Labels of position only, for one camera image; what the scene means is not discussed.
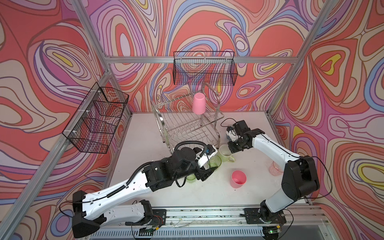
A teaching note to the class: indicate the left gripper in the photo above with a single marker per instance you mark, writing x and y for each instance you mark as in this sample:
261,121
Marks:
203,175

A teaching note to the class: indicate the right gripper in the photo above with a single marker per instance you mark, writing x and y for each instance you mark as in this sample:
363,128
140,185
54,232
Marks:
232,148

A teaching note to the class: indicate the light green ceramic mug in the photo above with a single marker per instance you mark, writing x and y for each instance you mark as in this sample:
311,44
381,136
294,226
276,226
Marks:
225,154

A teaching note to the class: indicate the pink plastic cup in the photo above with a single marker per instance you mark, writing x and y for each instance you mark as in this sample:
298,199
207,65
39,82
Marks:
238,179
199,104

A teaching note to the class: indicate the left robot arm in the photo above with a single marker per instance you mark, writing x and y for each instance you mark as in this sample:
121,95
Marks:
95,210

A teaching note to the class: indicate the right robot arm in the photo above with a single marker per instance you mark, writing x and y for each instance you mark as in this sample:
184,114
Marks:
300,177

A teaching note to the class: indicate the steel two-tier dish rack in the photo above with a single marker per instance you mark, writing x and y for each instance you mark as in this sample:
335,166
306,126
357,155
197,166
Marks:
177,122

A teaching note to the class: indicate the blue ceramic mug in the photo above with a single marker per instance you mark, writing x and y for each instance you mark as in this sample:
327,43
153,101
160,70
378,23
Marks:
230,136

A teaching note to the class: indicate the green transparent cup left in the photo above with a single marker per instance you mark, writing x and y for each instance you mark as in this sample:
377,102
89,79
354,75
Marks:
191,179

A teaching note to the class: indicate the green transparent cup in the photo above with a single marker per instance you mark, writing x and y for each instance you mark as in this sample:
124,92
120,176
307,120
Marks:
216,162
191,179

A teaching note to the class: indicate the green transparent cup right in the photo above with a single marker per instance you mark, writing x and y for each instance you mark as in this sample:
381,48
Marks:
216,162

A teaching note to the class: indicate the clear pink glass cup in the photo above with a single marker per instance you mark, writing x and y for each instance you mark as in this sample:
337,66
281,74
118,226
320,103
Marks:
275,170

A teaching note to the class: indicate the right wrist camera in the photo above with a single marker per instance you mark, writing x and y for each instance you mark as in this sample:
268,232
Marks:
232,130

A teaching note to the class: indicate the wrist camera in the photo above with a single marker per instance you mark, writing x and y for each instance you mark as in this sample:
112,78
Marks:
210,152
232,130

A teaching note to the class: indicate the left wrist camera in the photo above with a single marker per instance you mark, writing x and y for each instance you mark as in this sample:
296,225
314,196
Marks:
210,152

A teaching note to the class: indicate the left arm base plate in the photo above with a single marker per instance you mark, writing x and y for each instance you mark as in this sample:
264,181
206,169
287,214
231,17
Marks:
155,219

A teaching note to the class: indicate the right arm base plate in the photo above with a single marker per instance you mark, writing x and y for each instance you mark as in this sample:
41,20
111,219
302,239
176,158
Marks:
263,216

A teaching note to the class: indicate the black wire basket back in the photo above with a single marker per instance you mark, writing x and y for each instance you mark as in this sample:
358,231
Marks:
216,68

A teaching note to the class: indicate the black wire basket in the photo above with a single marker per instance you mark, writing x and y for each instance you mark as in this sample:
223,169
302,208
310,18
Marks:
100,114
216,68

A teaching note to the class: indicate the black wire basket left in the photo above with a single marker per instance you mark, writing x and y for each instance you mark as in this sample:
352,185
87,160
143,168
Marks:
100,114

